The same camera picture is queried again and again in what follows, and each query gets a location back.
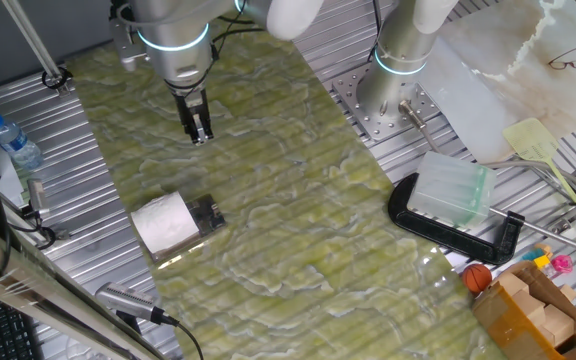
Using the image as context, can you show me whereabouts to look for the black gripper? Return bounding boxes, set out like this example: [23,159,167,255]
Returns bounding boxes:
[172,85,215,146]

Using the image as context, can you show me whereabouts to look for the white toilet paper roll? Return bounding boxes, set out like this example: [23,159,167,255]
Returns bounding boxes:
[130,192,202,255]

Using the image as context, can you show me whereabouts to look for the green marble pattern mat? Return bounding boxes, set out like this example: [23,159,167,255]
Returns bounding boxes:
[65,0,507,360]

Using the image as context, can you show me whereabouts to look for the clear water bottle blue cap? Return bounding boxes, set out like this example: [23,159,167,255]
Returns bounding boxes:
[0,112,44,171]

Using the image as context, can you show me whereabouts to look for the thin metal stand pole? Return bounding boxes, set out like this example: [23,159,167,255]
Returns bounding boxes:
[0,0,72,97]

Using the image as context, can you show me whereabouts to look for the white paper sheet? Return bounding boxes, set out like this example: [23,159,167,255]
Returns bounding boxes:
[0,142,25,207]

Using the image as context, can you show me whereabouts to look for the translucent plastic box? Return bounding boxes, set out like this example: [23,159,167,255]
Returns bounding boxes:
[406,150,498,230]

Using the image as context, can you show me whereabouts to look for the black C-clamp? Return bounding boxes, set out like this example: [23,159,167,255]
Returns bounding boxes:
[386,172,576,266]

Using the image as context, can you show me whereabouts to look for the clear plastic cup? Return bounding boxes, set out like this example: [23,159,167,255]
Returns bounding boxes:
[415,249,464,306]

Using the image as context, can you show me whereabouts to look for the white marble pattern sheet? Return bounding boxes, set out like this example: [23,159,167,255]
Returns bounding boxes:
[415,0,576,165]

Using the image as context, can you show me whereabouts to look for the small orange basketball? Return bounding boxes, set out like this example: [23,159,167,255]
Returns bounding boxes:
[461,263,493,295]

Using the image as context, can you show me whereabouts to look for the yellow-green spatula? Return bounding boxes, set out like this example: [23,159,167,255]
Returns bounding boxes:
[501,117,576,251]

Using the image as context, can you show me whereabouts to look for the plain wooden block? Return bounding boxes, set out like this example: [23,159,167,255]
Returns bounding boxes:
[497,272,532,301]
[542,304,576,346]
[510,289,547,326]

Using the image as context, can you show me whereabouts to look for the brown cardboard box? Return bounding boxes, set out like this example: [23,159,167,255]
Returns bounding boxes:
[471,259,576,360]

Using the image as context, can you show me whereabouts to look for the dark rimmed eyeglasses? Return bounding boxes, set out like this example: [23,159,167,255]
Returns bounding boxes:
[547,45,576,70]

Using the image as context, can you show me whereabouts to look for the pink toy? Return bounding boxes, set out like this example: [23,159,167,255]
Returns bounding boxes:
[550,253,574,275]

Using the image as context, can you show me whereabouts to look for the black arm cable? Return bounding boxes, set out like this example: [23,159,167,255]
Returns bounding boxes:
[167,0,265,99]

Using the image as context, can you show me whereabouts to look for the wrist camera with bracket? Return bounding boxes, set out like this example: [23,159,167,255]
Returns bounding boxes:
[109,3,150,72]

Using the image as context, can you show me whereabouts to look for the black cable loop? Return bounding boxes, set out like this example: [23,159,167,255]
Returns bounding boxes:
[41,66,74,92]

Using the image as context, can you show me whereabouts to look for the small silver camera on mount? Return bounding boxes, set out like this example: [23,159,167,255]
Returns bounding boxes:
[20,177,53,221]

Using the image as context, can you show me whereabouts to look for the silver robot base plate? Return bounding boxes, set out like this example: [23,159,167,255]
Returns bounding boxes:
[331,64,442,142]

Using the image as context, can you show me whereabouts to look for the silver finned camera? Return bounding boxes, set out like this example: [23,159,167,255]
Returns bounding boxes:
[94,281,162,324]

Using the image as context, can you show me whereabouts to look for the black camera cable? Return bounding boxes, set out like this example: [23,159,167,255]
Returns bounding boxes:
[150,307,205,360]

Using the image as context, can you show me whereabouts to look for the black base cable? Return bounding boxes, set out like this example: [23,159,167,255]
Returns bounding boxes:
[365,0,385,64]

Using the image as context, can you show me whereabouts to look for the silver connector with grey cable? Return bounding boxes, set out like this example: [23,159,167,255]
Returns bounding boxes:
[397,98,576,204]

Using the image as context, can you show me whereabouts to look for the aluminium frame beam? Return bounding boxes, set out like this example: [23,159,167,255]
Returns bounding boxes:
[0,212,169,360]

